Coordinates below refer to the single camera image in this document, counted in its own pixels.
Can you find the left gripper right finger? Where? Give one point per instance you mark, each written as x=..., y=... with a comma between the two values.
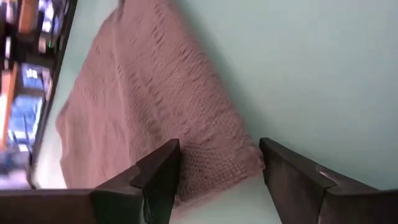
x=311, y=202

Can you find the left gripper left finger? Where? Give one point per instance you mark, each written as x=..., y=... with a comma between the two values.
x=109, y=207

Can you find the grey knitted towel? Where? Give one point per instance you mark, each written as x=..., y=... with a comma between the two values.
x=140, y=93

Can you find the teal table mat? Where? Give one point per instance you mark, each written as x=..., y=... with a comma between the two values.
x=311, y=62

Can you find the black table frame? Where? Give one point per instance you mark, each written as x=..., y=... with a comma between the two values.
x=52, y=93

